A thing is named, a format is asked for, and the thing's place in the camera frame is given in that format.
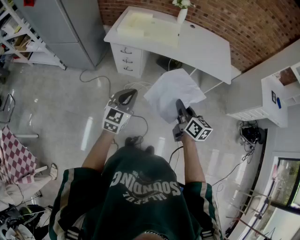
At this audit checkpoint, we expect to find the metal rod stand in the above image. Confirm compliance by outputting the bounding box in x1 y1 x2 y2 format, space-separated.
225 187 278 240

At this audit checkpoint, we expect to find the tangle of black cables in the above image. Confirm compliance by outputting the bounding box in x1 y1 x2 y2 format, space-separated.
239 120 267 153

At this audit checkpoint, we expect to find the person's green printed shirt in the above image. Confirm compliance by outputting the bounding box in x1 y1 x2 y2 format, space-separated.
48 147 223 240

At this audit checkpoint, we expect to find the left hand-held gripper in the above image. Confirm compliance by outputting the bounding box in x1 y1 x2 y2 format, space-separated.
102 88 138 135

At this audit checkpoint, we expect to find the black framed window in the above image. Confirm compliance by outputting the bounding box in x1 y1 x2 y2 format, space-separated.
271 152 300 210

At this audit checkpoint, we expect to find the white tall cabinet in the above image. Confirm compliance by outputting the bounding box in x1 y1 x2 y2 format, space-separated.
226 38 300 128

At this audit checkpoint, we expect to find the white vase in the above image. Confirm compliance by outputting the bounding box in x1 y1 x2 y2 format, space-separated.
177 8 188 24

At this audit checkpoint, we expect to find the white desk with drawers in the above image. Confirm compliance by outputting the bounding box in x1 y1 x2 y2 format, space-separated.
104 6 233 85

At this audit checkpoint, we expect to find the grey metal cabinet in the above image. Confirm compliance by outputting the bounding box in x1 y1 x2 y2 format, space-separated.
13 0 108 70

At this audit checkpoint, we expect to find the clear plastic chair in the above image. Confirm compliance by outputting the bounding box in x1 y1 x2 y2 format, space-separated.
0 93 16 124

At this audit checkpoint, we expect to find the person's right forearm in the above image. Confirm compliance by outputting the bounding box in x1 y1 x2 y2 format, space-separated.
181 135 207 185

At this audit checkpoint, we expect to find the red white checked cloth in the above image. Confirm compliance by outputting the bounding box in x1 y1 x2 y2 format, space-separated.
0 125 38 185

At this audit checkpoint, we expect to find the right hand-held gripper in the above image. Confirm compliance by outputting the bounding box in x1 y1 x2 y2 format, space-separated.
172 98 213 143

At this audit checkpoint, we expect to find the white floor cable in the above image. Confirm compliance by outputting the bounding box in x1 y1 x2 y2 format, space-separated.
123 81 153 94

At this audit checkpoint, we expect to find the long thin floor cable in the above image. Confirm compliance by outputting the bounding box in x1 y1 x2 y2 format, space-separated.
206 150 256 188

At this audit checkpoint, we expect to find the white shelf rack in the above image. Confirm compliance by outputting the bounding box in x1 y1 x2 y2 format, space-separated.
0 0 68 70

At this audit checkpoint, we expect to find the person's left black shoe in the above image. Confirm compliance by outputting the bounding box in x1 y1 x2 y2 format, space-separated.
125 135 143 148

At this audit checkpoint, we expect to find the grey floor cable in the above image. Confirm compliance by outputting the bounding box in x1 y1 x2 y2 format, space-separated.
79 69 112 99

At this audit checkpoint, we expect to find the person's left forearm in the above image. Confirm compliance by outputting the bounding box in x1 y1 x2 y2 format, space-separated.
81 130 116 173

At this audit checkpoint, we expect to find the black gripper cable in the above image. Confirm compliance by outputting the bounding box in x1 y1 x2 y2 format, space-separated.
131 114 149 141
168 145 185 169

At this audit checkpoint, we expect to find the white flower bunch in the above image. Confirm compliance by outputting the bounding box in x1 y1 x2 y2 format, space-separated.
172 0 196 10

